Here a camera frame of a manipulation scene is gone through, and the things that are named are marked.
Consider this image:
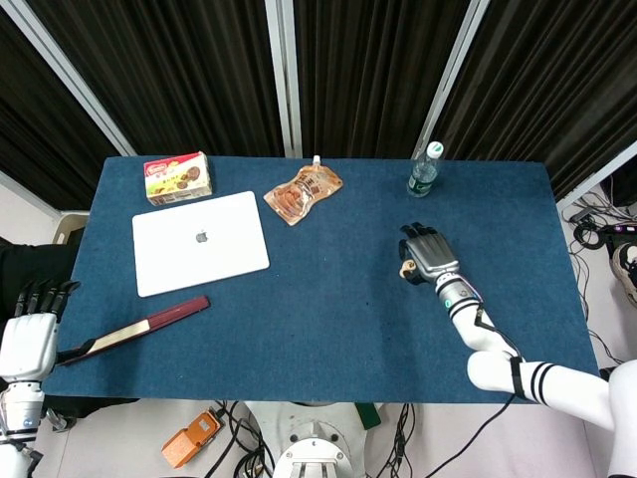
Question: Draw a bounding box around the yellow cookie box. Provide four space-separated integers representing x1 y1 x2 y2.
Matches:
142 150 215 208

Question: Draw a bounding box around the black pleated curtain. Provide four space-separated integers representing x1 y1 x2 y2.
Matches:
0 0 637 210

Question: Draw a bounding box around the orange spouted snack pouch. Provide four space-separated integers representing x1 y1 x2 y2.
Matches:
262 154 344 228

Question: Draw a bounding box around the clear green-label water bottle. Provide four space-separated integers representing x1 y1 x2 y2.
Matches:
406 140 445 199

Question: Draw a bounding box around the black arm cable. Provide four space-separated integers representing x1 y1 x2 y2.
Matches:
426 307 525 478

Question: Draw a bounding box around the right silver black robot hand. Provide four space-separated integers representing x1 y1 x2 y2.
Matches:
397 221 461 287

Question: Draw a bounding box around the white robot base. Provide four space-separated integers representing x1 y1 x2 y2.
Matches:
243 400 384 478

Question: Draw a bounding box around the orange pedal box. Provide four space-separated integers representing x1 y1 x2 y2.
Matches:
160 410 223 469

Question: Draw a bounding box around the black fabric object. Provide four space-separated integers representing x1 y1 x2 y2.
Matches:
0 237 81 320

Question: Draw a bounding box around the white black sneaker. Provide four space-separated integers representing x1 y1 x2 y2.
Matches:
610 242 637 308

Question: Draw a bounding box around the green block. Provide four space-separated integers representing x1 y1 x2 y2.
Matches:
355 402 382 430

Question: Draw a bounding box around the black cable tangle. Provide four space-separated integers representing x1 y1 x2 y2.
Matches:
560 191 637 364
385 402 417 478
211 400 278 478

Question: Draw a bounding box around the silver closed laptop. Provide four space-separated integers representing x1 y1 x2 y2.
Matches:
131 190 271 299

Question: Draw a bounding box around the white frame post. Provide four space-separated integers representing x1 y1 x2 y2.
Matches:
411 0 492 160
0 0 138 156
0 168 64 218
264 0 304 158
555 143 637 213

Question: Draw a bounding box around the cream plastic cart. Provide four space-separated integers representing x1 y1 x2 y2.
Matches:
52 210 91 246

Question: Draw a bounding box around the black box device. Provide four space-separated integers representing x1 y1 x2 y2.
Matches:
599 168 637 208

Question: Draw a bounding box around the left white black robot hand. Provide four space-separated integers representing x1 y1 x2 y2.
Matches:
0 279 96 383

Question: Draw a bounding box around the blue fabric table cloth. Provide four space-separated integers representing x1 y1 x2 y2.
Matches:
40 155 600 405

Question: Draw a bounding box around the dark red folded fan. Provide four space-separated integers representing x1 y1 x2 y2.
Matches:
55 295 212 367

